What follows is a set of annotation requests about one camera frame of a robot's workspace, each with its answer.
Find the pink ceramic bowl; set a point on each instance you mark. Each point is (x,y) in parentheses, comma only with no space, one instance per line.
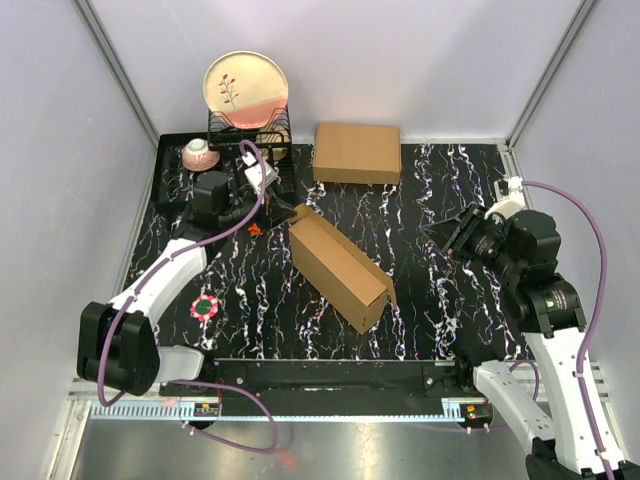
(198,157)

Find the closed brown cardboard box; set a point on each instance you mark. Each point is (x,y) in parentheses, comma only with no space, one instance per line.
(357,154)

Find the black wire tray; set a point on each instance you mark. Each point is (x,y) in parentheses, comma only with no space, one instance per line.
(172,182)

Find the beige and pink plate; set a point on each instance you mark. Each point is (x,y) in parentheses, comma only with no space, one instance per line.
(245,89)

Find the beige cup in rack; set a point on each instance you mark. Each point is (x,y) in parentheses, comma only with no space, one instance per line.
(273,140)

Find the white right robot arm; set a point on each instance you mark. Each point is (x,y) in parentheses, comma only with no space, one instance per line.
(570,441)

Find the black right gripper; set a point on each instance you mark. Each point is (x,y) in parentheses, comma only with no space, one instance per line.
(449,236)

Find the small orange flower toy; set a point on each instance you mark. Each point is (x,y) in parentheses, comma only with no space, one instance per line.
(255,230)

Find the pink flower coaster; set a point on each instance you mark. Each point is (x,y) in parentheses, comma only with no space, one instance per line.
(204,308)

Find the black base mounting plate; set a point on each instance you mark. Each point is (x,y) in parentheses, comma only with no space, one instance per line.
(428,378)

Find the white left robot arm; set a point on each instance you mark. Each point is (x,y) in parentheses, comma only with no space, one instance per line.
(117,346)

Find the black wire plate rack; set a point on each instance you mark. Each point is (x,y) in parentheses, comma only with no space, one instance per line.
(221,134)

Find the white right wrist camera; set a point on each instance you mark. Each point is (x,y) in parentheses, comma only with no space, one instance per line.
(509,198)

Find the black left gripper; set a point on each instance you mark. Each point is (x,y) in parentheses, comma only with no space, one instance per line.
(276,211)

